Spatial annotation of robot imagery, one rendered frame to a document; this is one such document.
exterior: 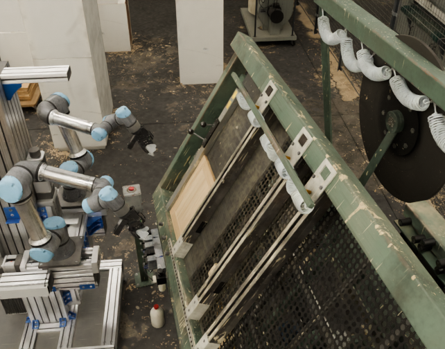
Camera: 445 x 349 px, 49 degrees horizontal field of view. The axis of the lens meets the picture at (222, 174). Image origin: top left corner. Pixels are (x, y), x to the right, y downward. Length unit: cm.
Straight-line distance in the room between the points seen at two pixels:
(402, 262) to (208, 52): 529
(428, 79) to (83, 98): 377
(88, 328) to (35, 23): 280
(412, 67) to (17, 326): 295
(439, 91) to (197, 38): 470
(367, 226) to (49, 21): 386
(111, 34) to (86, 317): 502
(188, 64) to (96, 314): 390
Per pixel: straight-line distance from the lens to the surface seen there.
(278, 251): 211
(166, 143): 556
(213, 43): 655
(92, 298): 379
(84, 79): 516
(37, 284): 297
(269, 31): 799
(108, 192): 232
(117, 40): 782
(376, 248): 169
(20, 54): 708
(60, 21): 496
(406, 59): 232
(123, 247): 437
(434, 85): 216
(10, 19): 695
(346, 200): 183
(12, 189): 247
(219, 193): 272
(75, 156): 324
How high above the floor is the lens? 308
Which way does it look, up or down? 38 degrees down
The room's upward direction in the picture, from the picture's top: straight up
